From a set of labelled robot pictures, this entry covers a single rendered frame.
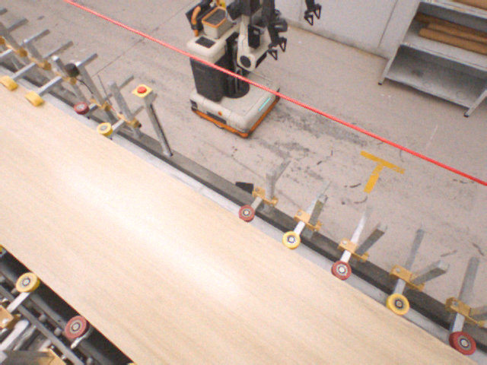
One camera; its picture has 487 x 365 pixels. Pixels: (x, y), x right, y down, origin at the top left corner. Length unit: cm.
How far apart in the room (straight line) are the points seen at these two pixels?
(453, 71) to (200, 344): 344
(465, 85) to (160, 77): 313
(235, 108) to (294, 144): 64
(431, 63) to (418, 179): 140
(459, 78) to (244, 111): 222
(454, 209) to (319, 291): 180
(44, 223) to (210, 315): 93
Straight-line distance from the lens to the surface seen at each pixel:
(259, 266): 138
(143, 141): 209
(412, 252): 163
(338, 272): 142
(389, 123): 325
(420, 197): 287
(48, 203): 181
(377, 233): 130
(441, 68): 385
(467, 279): 172
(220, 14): 266
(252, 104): 276
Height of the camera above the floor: 224
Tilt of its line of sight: 59 degrees down
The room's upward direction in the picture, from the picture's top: 2 degrees counter-clockwise
